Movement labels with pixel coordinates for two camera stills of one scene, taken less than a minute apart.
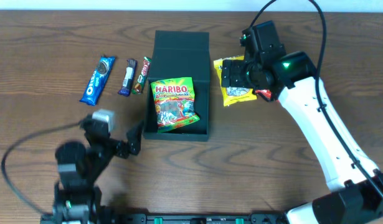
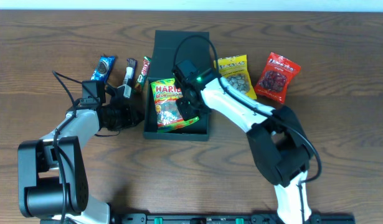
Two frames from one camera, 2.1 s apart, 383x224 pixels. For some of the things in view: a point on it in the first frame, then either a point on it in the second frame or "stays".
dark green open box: [177, 55] stays
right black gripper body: [233, 73] → [185, 106]
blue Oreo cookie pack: [95, 84] stays
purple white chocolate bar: [130, 73] stays
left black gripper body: [121, 147] → [123, 101]
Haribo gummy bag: [174, 103] stays
